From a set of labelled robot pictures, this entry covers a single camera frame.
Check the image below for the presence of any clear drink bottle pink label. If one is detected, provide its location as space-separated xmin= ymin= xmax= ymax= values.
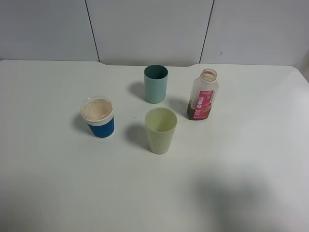
xmin=187 ymin=69 xmax=219 ymax=120

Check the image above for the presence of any teal plastic cup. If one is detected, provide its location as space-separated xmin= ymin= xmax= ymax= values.
xmin=144 ymin=65 xmax=168 ymax=103

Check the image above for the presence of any pale green plastic cup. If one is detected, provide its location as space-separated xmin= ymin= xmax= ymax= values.
xmin=145 ymin=107 xmax=178 ymax=155

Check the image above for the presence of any blue sleeved paper cup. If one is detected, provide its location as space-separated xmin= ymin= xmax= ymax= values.
xmin=81 ymin=96 xmax=114 ymax=139

